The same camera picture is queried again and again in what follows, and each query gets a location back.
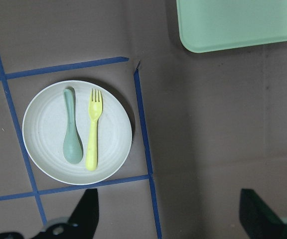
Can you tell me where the brown paper table cover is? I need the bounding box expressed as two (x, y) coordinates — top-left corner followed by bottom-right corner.
(0, 0), (287, 239)

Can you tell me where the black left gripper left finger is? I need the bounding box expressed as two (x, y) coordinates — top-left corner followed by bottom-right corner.
(0, 188), (100, 239)

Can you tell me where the white round plate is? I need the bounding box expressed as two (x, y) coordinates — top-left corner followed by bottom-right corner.
(22, 80), (133, 185)

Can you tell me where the grey-green plastic spoon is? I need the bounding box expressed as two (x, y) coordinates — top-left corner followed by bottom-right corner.
(63, 89), (83, 164)

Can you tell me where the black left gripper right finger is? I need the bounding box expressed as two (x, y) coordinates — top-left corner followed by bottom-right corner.
(239, 189), (287, 239)

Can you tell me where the yellow plastic fork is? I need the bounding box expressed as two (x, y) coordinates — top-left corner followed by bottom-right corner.
(86, 89), (103, 171)

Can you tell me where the light green tray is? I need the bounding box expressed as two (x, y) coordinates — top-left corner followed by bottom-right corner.
(176, 0), (287, 53)

